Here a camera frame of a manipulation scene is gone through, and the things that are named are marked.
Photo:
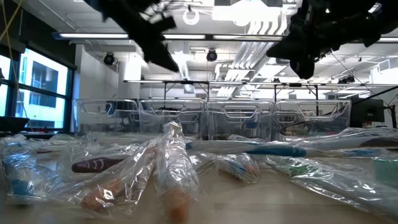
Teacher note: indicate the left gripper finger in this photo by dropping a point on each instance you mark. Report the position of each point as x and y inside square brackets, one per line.
[161, 57]

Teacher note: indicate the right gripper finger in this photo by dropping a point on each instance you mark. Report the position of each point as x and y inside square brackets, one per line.
[289, 49]

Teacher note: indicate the black ceiling spotlight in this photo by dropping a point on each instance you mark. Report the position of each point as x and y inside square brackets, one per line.
[211, 55]
[109, 59]

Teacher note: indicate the long ceiling light bar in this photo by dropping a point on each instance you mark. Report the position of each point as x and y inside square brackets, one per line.
[93, 35]

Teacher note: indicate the clear plastic bin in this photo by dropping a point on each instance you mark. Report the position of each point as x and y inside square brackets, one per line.
[149, 119]
[217, 121]
[81, 124]
[342, 123]

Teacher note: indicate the black monitor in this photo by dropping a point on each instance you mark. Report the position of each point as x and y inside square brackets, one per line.
[368, 110]

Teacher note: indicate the large window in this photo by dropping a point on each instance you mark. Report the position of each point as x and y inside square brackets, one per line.
[43, 77]

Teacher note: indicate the green white toothbrush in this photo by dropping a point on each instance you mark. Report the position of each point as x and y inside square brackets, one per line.
[387, 171]
[295, 169]

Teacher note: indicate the purple white toothbrush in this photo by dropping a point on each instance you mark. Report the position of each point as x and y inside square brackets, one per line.
[379, 142]
[93, 165]

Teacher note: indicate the dark flat object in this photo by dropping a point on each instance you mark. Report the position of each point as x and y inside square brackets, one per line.
[12, 123]

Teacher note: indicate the white ceiling duct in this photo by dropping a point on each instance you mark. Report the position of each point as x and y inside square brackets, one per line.
[185, 74]

